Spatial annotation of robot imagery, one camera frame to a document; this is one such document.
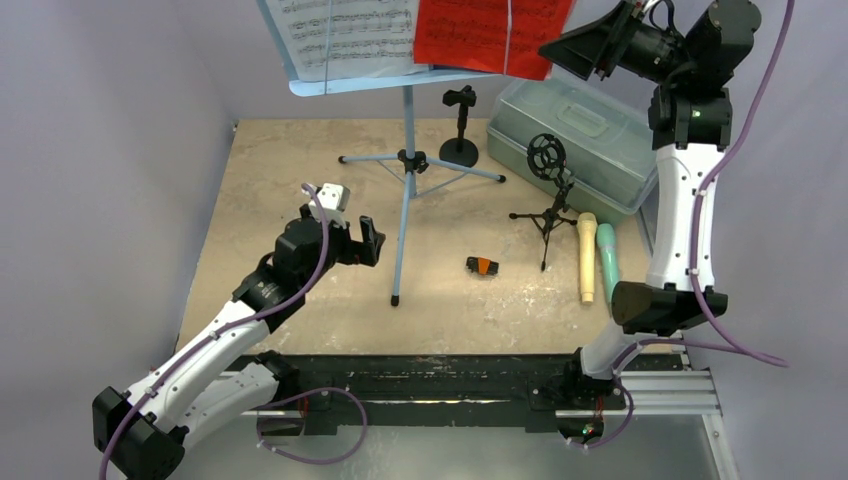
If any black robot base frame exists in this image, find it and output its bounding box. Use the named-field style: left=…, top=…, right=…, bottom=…
left=225, top=352, right=690, bottom=437

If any mint green microphone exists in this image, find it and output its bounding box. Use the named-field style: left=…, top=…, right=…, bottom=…
left=595, top=223, right=620, bottom=305

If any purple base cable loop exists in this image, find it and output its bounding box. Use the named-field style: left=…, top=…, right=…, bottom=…
left=255, top=387, right=369, bottom=466

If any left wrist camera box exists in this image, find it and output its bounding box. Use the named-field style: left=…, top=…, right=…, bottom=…
left=308, top=183, right=351, bottom=228

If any black tripod shock-mount stand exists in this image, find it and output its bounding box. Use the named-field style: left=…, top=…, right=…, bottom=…
left=508, top=132, right=579, bottom=274

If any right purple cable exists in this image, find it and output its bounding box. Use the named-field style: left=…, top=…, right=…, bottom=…
left=609, top=0, right=796, bottom=452

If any white sheet music page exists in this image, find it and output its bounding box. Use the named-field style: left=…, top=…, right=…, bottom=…
left=259, top=0, right=431, bottom=82

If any cream yellow microphone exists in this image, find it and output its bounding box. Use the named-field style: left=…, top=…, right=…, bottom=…
left=577, top=212, right=598, bottom=305

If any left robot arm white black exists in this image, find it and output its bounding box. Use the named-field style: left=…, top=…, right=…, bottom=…
left=92, top=211, right=385, bottom=479

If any black round-base mic stand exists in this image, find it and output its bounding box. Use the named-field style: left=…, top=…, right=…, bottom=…
left=439, top=85, right=479, bottom=167

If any red sheet music page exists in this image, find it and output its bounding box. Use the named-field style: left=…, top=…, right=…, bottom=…
left=413, top=0, right=574, bottom=80

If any green translucent storage case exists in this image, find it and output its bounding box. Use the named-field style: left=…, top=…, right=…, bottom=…
left=487, top=74, right=657, bottom=225

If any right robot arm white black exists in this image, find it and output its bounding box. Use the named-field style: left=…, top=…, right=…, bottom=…
left=538, top=1, right=761, bottom=407

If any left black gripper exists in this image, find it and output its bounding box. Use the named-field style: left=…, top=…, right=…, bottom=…
left=299, top=214, right=383, bottom=291

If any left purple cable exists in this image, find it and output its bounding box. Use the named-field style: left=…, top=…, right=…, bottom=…
left=97, top=183, right=331, bottom=480

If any blue music stand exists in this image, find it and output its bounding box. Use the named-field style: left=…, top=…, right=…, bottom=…
left=257, top=1, right=506, bottom=306

